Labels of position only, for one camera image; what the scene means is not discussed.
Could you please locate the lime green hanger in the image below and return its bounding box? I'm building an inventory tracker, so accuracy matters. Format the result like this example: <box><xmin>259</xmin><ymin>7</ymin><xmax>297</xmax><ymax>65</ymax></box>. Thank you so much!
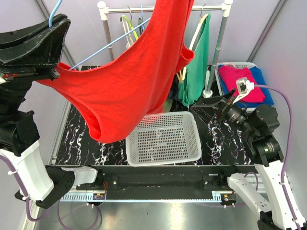
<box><xmin>120</xmin><ymin>12</ymin><xmax>139</xmax><ymax>44</ymax></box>

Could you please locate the light blue wire hanger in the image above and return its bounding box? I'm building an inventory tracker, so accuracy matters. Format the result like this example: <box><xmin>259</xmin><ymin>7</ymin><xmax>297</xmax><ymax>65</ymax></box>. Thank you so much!
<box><xmin>48</xmin><ymin>0</ymin><xmax>151</xmax><ymax>70</ymax></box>

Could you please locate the red tank top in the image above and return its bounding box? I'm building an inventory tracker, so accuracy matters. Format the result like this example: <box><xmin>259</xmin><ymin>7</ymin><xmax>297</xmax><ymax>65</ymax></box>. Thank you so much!
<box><xmin>40</xmin><ymin>0</ymin><xmax>194</xmax><ymax>143</ymax></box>

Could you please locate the navy blue tank top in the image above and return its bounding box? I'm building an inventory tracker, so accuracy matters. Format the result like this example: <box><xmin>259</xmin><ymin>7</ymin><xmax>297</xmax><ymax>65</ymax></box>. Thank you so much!
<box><xmin>168</xmin><ymin>82</ymin><xmax>179</xmax><ymax>101</ymax></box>

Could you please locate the white clothes rack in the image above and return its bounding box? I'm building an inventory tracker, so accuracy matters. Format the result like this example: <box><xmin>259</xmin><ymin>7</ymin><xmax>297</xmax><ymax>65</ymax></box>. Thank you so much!
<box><xmin>97</xmin><ymin>0</ymin><xmax>233</xmax><ymax>98</ymax></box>

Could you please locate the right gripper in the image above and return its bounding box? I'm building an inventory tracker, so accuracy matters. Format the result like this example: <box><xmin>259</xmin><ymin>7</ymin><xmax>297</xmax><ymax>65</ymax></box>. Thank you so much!
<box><xmin>190</xmin><ymin>88</ymin><xmax>257</xmax><ymax>136</ymax></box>

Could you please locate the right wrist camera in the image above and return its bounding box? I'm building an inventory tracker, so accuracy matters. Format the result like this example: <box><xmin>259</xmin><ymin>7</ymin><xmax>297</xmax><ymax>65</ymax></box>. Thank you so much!
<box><xmin>233</xmin><ymin>77</ymin><xmax>254</xmax><ymax>104</ymax></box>

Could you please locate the yellow plastic hanger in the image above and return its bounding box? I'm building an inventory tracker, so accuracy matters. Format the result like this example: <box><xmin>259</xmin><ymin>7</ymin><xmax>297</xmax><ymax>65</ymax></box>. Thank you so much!
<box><xmin>176</xmin><ymin>67</ymin><xmax>187</xmax><ymax>83</ymax></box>

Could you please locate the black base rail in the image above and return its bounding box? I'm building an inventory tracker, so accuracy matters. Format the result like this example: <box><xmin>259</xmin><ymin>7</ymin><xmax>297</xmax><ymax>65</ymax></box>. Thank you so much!
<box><xmin>55</xmin><ymin>164</ymin><xmax>260</xmax><ymax>203</ymax></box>

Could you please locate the blue folded shirt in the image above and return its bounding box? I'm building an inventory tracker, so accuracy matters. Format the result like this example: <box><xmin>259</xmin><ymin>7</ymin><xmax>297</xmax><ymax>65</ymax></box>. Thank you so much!
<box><xmin>218</xmin><ymin>65</ymin><xmax>274</xmax><ymax>108</ymax></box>

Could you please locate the cream white hanger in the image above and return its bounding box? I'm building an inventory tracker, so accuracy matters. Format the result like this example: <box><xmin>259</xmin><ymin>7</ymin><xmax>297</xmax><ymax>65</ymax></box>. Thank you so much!
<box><xmin>181</xmin><ymin>3</ymin><xmax>209</xmax><ymax>82</ymax></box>

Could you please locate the white side basket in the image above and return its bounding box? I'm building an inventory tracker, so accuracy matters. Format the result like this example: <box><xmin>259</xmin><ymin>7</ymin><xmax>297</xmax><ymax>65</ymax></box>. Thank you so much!
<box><xmin>214</xmin><ymin>62</ymin><xmax>257</xmax><ymax>96</ymax></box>

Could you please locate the olive green tank top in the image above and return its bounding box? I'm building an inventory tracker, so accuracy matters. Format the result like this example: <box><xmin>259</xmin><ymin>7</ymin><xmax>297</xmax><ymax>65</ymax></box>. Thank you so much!
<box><xmin>164</xmin><ymin>98</ymin><xmax>173</xmax><ymax>112</ymax></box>

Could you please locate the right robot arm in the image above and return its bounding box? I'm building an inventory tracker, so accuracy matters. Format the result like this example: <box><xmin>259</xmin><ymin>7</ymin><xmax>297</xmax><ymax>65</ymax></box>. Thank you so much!
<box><xmin>190</xmin><ymin>91</ymin><xmax>307</xmax><ymax>230</ymax></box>

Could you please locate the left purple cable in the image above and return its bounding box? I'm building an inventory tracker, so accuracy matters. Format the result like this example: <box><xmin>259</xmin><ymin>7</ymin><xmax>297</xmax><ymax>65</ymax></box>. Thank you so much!
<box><xmin>0</xmin><ymin>153</ymin><xmax>100</xmax><ymax>230</ymax></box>

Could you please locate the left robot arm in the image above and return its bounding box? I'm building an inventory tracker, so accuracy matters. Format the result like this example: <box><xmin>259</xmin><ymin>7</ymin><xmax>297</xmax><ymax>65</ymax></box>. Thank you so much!
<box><xmin>0</xmin><ymin>14</ymin><xmax>104</xmax><ymax>209</ymax></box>

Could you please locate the pink folded shirt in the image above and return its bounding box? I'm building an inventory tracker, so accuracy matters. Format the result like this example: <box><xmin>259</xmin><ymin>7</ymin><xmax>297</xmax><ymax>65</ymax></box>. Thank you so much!
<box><xmin>217</xmin><ymin>66</ymin><xmax>266</xmax><ymax>104</ymax></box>

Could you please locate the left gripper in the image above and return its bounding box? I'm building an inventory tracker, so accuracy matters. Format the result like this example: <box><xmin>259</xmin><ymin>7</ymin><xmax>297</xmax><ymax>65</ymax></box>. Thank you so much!
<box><xmin>0</xmin><ymin>11</ymin><xmax>71</xmax><ymax>112</ymax></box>

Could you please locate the white plastic basket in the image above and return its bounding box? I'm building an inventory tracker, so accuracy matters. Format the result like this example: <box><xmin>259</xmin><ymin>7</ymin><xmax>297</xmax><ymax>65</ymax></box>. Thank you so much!
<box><xmin>125</xmin><ymin>111</ymin><xmax>202</xmax><ymax>167</ymax></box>

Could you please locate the white camisole top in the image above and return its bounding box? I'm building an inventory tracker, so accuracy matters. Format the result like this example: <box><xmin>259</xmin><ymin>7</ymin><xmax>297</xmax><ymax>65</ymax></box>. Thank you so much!
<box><xmin>120</xmin><ymin>15</ymin><xmax>134</xmax><ymax>49</ymax></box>

